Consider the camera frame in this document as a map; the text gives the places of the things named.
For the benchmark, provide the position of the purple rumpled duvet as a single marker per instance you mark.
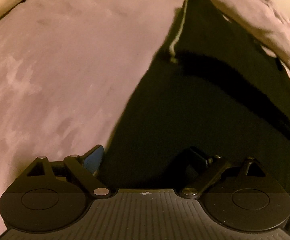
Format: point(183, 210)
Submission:
point(264, 21)

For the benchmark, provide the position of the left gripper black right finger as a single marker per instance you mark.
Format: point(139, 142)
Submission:
point(205, 176)

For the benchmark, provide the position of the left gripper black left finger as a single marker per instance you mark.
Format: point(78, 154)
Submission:
point(83, 168)

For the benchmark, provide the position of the black knit sweater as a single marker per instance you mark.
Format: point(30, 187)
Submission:
point(211, 90)

